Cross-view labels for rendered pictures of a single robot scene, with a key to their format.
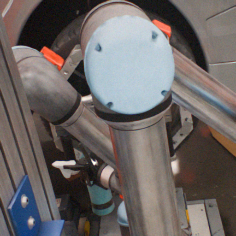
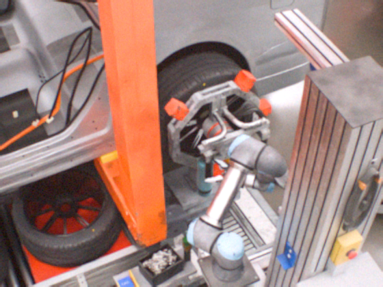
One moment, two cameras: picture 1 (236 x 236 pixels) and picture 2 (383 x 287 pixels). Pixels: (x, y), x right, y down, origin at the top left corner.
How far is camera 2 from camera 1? 194 cm
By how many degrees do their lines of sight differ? 34
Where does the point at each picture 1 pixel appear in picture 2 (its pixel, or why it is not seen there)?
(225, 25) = (265, 58)
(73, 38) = (190, 89)
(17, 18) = not seen: hidden behind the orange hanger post
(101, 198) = (209, 186)
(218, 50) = (260, 72)
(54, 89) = (282, 162)
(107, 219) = (178, 192)
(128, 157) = not seen: hidden behind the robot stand
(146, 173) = not seen: hidden behind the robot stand
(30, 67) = (271, 155)
